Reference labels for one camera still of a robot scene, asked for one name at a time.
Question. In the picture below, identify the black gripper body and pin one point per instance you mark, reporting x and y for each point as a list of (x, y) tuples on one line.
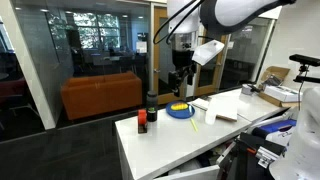
[(182, 60)]

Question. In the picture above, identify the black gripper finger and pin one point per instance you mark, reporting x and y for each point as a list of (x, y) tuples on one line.
[(191, 75), (175, 83)]

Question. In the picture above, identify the yellow-green marker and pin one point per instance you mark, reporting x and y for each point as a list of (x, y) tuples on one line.
[(194, 125)]

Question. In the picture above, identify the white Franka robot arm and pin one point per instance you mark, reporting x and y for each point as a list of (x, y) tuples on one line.
[(240, 13)]

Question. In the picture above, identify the white plastic cup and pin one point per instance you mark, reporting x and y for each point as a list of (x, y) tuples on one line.
[(211, 113)]

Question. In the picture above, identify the wooden glass door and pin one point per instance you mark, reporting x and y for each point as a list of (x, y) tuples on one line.
[(160, 50), (210, 80)]

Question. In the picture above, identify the yellow toy corn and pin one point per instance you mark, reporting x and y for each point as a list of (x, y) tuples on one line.
[(179, 106)]

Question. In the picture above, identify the blue round plate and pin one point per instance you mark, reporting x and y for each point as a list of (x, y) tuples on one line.
[(180, 113)]

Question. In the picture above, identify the black bottle with green label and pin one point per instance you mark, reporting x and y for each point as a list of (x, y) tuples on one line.
[(152, 106)]

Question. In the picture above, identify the small red bottle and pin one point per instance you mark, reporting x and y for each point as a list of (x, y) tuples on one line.
[(142, 120)]

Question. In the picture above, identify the silver tape roll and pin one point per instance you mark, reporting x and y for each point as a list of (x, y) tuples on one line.
[(247, 89)]

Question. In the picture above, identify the orange sofa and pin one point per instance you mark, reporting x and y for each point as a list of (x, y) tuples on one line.
[(103, 95)]

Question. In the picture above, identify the open cardboard box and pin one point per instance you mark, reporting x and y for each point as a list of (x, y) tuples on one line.
[(276, 71)]

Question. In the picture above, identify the white flat box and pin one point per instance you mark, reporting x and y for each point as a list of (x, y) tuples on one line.
[(281, 93)]

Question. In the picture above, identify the dark red chair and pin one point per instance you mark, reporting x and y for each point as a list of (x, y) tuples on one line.
[(13, 90)]

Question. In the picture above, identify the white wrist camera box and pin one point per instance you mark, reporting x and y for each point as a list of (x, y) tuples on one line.
[(208, 51)]

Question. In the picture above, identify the black camera on stand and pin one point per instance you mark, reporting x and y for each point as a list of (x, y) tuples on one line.
[(305, 60)]

